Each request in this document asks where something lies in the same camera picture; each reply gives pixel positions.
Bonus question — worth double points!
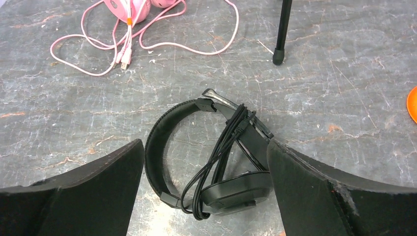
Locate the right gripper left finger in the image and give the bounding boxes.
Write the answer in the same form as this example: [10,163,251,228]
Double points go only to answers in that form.
[0,139,144,236]

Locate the orange plastic block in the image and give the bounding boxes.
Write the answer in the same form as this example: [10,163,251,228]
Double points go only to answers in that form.
[406,86,417,123]

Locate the pink headphones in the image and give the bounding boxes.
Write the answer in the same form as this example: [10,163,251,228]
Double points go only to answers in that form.
[104,0,176,25]

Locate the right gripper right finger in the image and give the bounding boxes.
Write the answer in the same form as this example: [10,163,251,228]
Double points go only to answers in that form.
[267,140,417,236]

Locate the black music stand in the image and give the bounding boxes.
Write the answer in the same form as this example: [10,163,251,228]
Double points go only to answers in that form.
[272,0,293,65]

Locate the black headphone cable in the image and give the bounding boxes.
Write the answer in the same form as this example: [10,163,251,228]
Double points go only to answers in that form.
[180,103,258,221]

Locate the black headphones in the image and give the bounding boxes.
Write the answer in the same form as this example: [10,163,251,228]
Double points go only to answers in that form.
[145,88,273,220]

